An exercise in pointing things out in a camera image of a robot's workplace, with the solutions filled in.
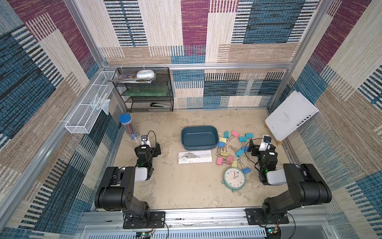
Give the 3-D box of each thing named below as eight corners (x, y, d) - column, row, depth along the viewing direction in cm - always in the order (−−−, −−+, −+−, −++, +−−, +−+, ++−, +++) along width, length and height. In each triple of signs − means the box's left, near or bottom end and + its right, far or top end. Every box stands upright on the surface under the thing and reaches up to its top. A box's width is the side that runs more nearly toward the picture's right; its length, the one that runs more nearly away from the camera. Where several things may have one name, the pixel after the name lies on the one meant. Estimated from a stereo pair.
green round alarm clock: (223, 191, 84) (224, 190, 81) (220, 169, 92) (221, 167, 89) (246, 191, 84) (247, 190, 81) (241, 169, 92) (242, 167, 89)
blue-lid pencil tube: (130, 141, 105) (120, 124, 90) (129, 132, 110) (119, 114, 96) (139, 138, 106) (130, 121, 92) (137, 129, 112) (129, 111, 97)
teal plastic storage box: (181, 151, 100) (180, 146, 96) (182, 130, 111) (181, 125, 106) (218, 151, 100) (219, 146, 95) (216, 130, 111) (217, 125, 106)
